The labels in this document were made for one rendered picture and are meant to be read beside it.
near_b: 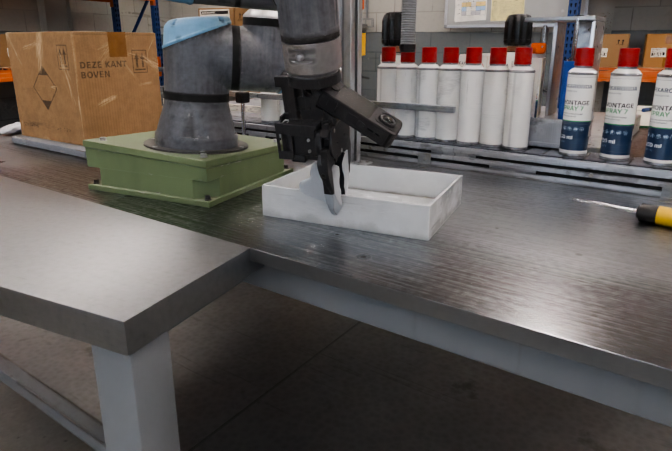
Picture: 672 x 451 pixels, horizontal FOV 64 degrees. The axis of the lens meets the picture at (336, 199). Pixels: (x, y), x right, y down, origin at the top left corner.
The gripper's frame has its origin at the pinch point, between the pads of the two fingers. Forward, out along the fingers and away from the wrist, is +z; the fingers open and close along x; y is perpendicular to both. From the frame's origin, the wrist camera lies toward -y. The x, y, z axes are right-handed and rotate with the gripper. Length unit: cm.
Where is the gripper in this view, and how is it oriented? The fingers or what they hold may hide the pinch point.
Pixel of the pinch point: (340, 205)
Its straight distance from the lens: 78.9
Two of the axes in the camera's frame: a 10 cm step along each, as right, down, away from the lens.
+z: 0.8, 8.7, 4.8
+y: -9.3, -1.0, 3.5
